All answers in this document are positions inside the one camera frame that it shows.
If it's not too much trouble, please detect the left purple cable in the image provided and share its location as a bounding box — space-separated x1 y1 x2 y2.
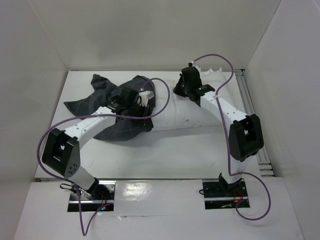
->
36 77 171 236

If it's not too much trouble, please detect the white pillow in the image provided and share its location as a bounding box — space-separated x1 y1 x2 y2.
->
151 68 244 132

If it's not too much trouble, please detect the purple cable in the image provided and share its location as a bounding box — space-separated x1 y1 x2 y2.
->
193 53 272 221
36 77 171 236

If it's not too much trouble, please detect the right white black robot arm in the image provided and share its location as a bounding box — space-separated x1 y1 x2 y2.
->
173 63 264 196

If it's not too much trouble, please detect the aluminium rail at table edge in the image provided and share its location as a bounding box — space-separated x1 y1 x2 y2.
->
235 69 276 178

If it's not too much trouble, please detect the dark grey checked pillowcase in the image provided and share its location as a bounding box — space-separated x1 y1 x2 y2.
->
62 73 157 142

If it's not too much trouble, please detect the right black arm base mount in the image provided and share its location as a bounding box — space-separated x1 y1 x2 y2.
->
198 179 250 210

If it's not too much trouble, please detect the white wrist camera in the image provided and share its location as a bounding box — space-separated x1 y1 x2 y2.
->
137 90 155 107
188 61 202 73

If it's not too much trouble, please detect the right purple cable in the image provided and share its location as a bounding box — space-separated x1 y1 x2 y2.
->
193 53 272 221

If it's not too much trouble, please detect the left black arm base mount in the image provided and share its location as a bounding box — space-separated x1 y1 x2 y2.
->
59 182 116 213

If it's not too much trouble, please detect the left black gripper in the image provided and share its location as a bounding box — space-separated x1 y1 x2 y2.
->
126 102 153 128

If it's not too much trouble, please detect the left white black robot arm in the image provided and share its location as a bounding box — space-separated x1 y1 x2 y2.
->
42 87 155 200

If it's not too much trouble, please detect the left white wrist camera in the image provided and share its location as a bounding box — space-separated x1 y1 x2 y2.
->
137 90 155 107

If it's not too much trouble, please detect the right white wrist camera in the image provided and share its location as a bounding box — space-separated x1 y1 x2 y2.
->
188 61 202 73

